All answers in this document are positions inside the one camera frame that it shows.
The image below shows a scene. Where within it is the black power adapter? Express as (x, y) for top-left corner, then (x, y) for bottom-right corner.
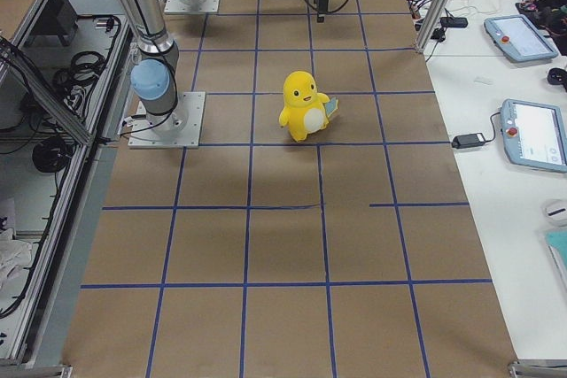
(451, 133), (487, 150)

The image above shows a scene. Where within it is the white computer mouse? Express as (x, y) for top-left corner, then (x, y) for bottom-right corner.
(543, 199), (567, 227)

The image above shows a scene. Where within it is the aluminium side frame rack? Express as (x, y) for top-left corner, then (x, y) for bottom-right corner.
(1, 0), (132, 373)

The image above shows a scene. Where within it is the upper teach pendant tablet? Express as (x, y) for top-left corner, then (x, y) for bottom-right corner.
(484, 15), (559, 63)

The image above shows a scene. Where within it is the yellow plush penguin toy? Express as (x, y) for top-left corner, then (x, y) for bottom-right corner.
(278, 71), (338, 143)

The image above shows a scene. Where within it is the teach pendant tablet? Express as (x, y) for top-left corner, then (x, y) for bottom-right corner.
(500, 99), (566, 174)
(484, 15), (559, 63)

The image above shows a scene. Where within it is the lower teach pendant tablet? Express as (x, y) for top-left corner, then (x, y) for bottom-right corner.
(500, 99), (566, 174)

